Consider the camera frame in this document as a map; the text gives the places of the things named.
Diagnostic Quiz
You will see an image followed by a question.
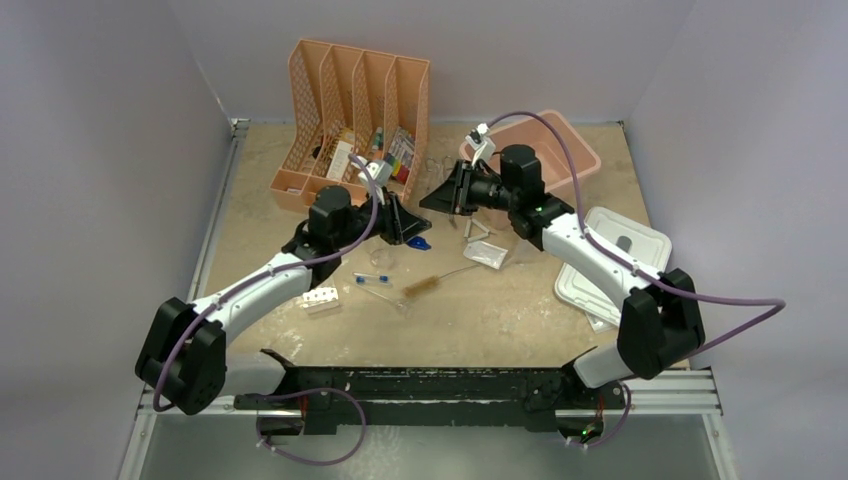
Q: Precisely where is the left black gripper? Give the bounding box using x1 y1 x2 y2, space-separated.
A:
333 186 430 251

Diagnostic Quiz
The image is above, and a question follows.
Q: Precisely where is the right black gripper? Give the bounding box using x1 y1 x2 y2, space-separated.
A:
421 161 518 218

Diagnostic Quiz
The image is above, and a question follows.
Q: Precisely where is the blue hexagonal base cylinder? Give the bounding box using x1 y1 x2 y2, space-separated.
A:
406 236 432 251

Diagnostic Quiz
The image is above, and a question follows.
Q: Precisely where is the clear glass beaker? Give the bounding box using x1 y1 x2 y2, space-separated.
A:
369 247 398 271

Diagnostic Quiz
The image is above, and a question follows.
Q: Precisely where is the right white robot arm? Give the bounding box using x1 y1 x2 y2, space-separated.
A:
419 145 705 407

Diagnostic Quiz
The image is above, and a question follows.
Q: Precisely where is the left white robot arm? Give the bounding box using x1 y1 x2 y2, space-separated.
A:
134 186 432 415

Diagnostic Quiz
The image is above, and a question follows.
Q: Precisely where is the white clay triangle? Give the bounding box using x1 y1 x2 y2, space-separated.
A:
463 217 492 243

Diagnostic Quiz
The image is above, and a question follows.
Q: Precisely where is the blue capped test tube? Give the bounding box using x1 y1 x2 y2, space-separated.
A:
354 274 391 286

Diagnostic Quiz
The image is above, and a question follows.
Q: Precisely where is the test tube brush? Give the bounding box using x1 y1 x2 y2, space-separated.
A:
402 264 477 300

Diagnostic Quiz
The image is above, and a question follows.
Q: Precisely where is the white orange box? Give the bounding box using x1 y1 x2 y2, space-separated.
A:
325 128 355 181

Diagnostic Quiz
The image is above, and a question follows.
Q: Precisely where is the pink plastic bin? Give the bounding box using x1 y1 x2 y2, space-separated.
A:
486 110 601 200

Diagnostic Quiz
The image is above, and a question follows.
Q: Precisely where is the green capped tube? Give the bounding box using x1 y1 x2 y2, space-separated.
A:
366 127 384 160

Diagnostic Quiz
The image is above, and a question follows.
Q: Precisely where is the clear test tube rack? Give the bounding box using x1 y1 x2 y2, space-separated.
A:
301 287 340 315

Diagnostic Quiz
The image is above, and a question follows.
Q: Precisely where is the orange plastic file organizer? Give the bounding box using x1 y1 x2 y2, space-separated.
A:
270 39 431 213

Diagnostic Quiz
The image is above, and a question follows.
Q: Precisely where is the white plastic bin lid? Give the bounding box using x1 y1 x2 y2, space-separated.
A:
553 206 673 334

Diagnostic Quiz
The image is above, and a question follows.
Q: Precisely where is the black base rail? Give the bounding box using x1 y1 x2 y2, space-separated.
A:
234 355 626 440

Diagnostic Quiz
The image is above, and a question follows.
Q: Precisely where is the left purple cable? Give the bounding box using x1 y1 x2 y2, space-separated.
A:
152 153 386 466

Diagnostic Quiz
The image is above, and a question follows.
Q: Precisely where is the aluminium frame rail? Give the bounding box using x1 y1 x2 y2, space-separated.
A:
135 369 723 417

